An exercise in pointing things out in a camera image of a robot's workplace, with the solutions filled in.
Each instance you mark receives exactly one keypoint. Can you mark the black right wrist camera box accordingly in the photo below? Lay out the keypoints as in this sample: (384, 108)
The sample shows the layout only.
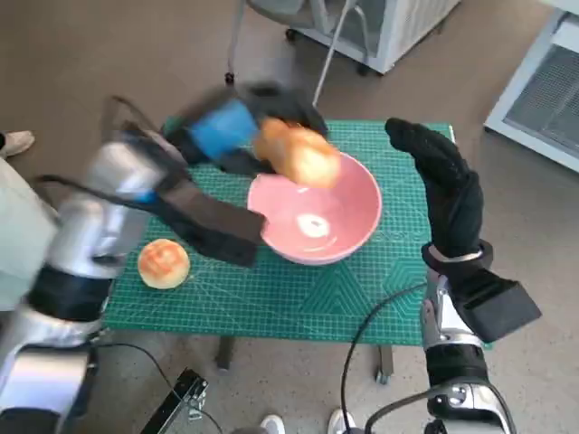
(497, 303)

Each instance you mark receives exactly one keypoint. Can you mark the pink bowl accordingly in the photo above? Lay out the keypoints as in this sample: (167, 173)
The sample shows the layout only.
(344, 226)

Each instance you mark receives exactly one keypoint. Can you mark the white cabinet on casters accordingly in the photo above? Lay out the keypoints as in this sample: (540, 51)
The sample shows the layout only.
(407, 27)

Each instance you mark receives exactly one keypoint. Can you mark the round toy bun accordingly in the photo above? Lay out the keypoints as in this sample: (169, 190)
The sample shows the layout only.
(163, 264)

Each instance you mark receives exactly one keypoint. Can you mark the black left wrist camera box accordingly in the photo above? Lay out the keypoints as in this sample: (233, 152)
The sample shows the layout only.
(212, 226)

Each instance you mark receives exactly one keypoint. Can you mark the person's beige shoe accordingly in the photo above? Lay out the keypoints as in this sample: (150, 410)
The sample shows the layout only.
(17, 142)

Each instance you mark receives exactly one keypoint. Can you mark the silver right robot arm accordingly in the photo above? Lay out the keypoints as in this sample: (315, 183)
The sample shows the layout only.
(457, 361)

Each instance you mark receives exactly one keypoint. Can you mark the black and silver metal stand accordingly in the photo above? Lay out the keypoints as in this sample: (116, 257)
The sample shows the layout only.
(178, 400)

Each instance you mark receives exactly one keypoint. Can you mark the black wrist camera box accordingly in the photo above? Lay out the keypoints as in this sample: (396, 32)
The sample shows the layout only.
(212, 226)
(497, 303)

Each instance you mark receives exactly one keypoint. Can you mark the person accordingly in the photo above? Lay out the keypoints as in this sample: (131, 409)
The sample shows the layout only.
(22, 235)

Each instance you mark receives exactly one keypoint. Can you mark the person's white shoe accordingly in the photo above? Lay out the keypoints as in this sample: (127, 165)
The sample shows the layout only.
(272, 425)
(340, 420)

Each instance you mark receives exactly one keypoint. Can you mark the long braided toy bread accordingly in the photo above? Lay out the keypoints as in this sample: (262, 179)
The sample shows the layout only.
(303, 158)

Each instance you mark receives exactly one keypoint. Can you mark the black table leg with caster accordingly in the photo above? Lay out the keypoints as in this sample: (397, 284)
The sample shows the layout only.
(383, 361)

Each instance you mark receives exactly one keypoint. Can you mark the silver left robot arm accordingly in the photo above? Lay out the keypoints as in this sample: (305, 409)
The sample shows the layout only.
(113, 181)

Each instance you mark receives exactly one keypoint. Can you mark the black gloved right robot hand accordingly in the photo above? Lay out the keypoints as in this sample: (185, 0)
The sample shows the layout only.
(452, 194)

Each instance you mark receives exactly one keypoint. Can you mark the green cutting mat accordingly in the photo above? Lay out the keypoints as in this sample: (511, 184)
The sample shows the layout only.
(271, 298)

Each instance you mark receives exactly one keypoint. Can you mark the white cabinet with grey mesh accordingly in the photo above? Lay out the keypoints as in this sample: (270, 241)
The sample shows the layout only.
(543, 99)

